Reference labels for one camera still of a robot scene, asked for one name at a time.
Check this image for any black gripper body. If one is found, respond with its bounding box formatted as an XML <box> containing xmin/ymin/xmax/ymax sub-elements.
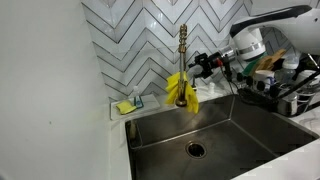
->
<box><xmin>199</xmin><ymin>52</ymin><xmax>224</xmax><ymax>73</ymax></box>

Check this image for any dark faucet lever handle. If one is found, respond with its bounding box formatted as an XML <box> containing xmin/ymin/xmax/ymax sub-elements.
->
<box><xmin>191</xmin><ymin>76</ymin><xmax>200</xmax><ymax>93</ymax></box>

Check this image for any stainless steel sink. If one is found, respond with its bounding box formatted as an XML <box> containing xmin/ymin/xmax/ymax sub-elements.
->
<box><xmin>124</xmin><ymin>93</ymin><xmax>320</xmax><ymax>180</ymax></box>

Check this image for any round sink drain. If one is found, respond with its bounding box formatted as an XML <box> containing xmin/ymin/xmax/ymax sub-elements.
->
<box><xmin>185</xmin><ymin>141</ymin><xmax>208</xmax><ymax>160</ymax></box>

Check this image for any brass spring faucet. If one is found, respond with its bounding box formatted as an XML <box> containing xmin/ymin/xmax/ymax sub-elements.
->
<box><xmin>175</xmin><ymin>23</ymin><xmax>190</xmax><ymax>109</ymax></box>

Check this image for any small white soap pump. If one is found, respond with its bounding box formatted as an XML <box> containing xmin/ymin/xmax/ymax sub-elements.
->
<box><xmin>207</xmin><ymin>81</ymin><xmax>216</xmax><ymax>95</ymax></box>

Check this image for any yellow rubber glove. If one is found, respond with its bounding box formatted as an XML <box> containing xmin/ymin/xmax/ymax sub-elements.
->
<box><xmin>164</xmin><ymin>70</ymin><xmax>200</xmax><ymax>115</ymax></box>

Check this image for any green plastic plate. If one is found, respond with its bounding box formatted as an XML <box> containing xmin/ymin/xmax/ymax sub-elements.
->
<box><xmin>241</xmin><ymin>54</ymin><xmax>268</xmax><ymax>77</ymax></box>

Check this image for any round wooden plate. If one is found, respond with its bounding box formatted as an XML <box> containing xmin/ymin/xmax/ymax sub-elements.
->
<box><xmin>268</xmin><ymin>48</ymin><xmax>288</xmax><ymax>67</ymax></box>
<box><xmin>249</xmin><ymin>55</ymin><xmax>275</xmax><ymax>78</ymax></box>

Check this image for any white mug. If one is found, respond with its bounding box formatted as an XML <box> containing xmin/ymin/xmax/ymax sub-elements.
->
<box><xmin>253</xmin><ymin>69</ymin><xmax>276</xmax><ymax>91</ymax></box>

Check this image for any clear sponge tray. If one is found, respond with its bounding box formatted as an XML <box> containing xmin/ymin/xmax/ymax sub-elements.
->
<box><xmin>109</xmin><ymin>93</ymin><xmax>162</xmax><ymax>122</ymax></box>

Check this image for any clear dish wand bottle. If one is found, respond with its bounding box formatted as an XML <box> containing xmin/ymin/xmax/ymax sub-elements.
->
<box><xmin>131</xmin><ymin>85</ymin><xmax>145</xmax><ymax>110</ymax></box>

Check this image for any clear baby bottle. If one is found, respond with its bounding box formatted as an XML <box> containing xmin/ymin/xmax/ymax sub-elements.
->
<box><xmin>281</xmin><ymin>54</ymin><xmax>300</xmax><ymax>85</ymax></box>

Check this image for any yellow sponge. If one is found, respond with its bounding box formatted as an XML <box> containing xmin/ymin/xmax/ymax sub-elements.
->
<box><xmin>115</xmin><ymin>100</ymin><xmax>137</xmax><ymax>116</ymax></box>

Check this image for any steel utensil cup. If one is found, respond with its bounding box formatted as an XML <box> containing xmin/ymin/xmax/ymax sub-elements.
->
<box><xmin>276</xmin><ymin>90</ymin><xmax>300</xmax><ymax>117</ymax></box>

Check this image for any black dish rack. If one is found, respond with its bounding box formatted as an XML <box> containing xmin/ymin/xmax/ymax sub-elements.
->
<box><xmin>236</xmin><ymin>75</ymin><xmax>320</xmax><ymax>118</ymax></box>

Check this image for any clear glass bowl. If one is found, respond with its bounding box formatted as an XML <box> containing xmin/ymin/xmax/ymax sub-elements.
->
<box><xmin>294</xmin><ymin>68</ymin><xmax>320</xmax><ymax>88</ymax></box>

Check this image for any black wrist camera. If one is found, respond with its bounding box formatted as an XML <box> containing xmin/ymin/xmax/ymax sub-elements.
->
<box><xmin>222</xmin><ymin>56</ymin><xmax>235</xmax><ymax>83</ymax></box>

